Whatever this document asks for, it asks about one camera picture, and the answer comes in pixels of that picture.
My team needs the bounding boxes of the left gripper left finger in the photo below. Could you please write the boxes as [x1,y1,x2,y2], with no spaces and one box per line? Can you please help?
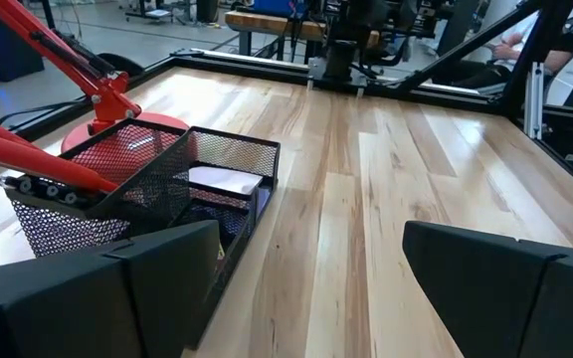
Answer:
[0,220,222,358]

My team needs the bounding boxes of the pink sticky note pad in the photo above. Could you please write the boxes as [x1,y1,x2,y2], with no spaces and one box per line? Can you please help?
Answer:
[188,166,264,196]

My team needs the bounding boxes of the black table clamp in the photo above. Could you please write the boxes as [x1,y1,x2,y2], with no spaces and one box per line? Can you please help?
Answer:
[97,52,144,80]

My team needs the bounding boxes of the black aluminium table frame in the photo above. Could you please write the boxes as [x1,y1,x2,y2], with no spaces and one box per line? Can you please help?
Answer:
[0,0,573,205]

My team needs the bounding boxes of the wooden workbench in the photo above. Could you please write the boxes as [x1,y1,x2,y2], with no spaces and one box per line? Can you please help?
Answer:
[224,10,382,50]

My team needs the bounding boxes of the person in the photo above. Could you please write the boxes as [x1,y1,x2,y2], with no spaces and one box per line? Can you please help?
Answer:
[435,0,573,91]

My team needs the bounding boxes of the person's hand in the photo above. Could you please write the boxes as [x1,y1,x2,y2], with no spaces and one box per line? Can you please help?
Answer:
[490,42,522,62]

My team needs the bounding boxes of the silver aluminium bracket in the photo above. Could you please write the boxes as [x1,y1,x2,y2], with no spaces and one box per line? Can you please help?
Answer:
[524,62,547,140]

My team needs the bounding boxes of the purple sticky note pad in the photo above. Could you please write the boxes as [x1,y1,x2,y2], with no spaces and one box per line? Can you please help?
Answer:
[181,187,271,245]

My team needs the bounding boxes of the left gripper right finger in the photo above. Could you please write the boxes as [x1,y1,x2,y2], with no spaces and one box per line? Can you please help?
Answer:
[402,220,573,358]

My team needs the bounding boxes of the black mesh desk organizer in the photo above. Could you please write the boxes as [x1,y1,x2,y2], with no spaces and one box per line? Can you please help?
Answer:
[0,117,282,350]

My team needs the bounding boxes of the red desk lamp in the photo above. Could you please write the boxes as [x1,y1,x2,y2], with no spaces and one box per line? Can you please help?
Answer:
[0,0,192,186]

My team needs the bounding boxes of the black computer tower blue lights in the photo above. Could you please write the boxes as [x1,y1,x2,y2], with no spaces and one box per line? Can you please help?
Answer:
[0,12,47,84]

